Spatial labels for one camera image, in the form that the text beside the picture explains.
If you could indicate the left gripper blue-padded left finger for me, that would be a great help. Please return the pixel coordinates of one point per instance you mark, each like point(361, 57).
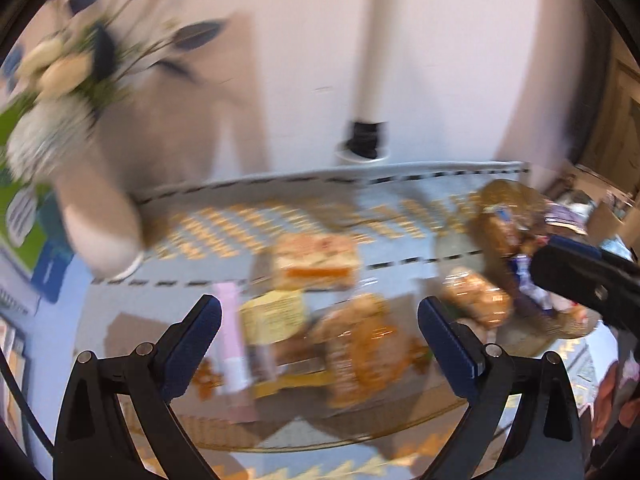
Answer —
point(92, 440)

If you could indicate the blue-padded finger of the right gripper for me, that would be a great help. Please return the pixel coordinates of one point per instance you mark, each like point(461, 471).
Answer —
point(598, 280)

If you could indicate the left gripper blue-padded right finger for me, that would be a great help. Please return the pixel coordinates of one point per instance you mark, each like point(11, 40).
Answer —
point(544, 441)

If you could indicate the blue white snack packet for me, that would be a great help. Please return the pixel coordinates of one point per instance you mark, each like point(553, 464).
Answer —
point(530, 284)

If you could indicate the purple cake snack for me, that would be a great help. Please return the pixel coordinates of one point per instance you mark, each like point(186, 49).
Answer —
point(559, 219)

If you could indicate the clear pack brown bun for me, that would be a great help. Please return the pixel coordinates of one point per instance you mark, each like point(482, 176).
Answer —
point(478, 298)

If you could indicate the round biscuits clear pack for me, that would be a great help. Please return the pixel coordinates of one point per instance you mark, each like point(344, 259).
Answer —
point(365, 350)

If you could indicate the yellow pastry snack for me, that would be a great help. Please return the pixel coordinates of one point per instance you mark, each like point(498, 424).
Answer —
point(282, 356)

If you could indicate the orange label rice cracker pack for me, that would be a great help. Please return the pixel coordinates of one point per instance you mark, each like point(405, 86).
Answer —
point(308, 261)

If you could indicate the ribbed glass plate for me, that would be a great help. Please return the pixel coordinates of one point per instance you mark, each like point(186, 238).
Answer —
point(482, 230)

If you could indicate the green blue book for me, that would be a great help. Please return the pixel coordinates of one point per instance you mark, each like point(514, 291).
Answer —
point(33, 238)

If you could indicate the white desk lamp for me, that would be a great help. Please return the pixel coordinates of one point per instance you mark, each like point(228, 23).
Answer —
point(364, 144)

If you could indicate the blue gold woven table mat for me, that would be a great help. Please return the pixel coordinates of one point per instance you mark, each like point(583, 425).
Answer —
point(224, 232)

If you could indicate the white ribbed ceramic vase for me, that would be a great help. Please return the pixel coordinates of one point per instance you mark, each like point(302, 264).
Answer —
point(52, 143)

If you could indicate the blue white artificial flowers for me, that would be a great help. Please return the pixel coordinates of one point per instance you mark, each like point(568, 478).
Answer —
point(93, 52)

